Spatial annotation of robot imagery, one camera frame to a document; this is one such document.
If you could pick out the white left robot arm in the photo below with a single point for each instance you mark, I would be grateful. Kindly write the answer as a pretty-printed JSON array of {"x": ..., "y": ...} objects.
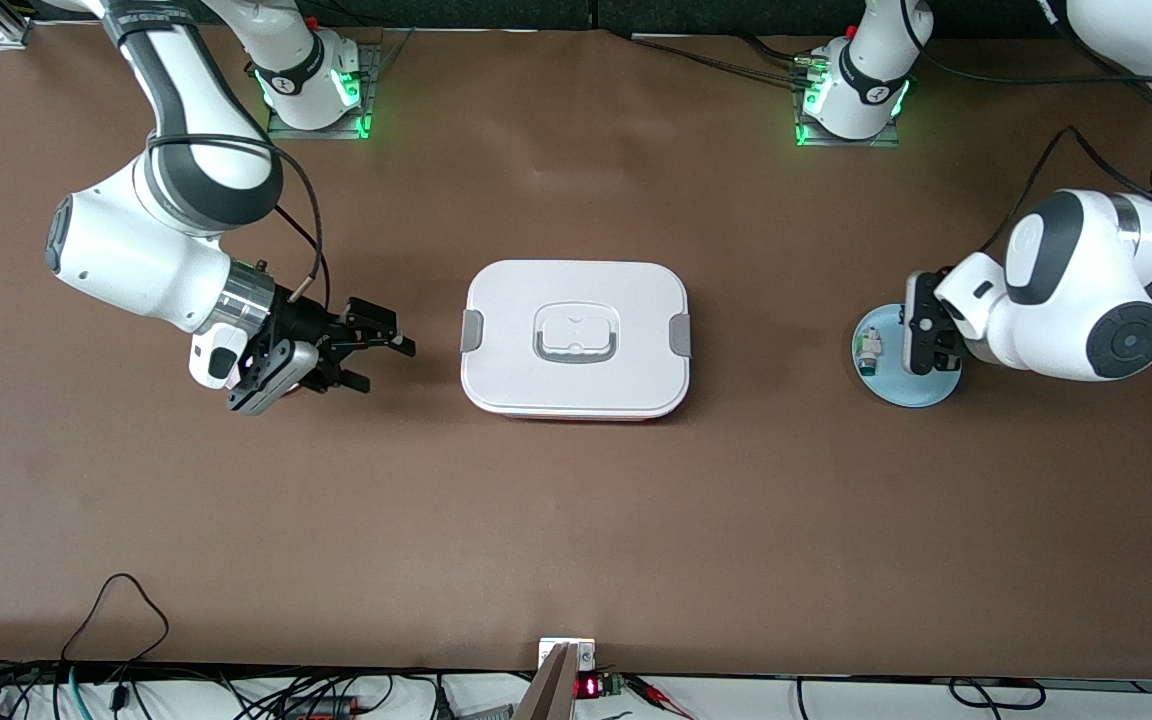
[{"x": 1066, "y": 290}]

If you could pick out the red LED display board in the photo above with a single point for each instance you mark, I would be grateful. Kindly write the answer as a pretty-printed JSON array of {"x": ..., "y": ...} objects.
[{"x": 588, "y": 687}]

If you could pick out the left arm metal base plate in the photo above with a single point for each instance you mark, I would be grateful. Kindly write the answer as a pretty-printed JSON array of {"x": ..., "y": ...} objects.
[{"x": 876, "y": 142}]

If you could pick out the orange black connector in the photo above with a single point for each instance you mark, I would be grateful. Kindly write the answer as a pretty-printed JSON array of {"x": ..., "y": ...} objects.
[{"x": 321, "y": 712}]

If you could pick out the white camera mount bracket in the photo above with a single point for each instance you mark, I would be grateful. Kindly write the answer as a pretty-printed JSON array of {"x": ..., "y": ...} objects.
[{"x": 586, "y": 655}]

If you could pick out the camera mount pole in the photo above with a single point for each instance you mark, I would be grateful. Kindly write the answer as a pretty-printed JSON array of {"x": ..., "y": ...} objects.
[{"x": 551, "y": 690}]

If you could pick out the light blue round plate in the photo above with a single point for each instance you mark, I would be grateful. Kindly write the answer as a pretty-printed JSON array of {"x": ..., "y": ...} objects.
[{"x": 891, "y": 392}]

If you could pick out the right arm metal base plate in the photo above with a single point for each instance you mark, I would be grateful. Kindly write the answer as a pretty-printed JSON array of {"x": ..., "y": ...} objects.
[{"x": 373, "y": 70}]

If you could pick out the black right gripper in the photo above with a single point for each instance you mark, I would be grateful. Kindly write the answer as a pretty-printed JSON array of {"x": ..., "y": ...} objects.
[{"x": 302, "y": 319}]

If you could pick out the red black test leads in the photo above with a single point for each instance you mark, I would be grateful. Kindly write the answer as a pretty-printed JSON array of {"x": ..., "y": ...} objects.
[{"x": 671, "y": 705}]

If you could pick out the white green push-button switch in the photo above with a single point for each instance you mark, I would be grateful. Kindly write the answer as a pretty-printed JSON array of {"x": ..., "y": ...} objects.
[{"x": 869, "y": 350}]

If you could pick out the aluminium frame profile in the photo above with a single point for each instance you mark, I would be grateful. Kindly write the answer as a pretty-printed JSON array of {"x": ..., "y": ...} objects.
[{"x": 8, "y": 25}]

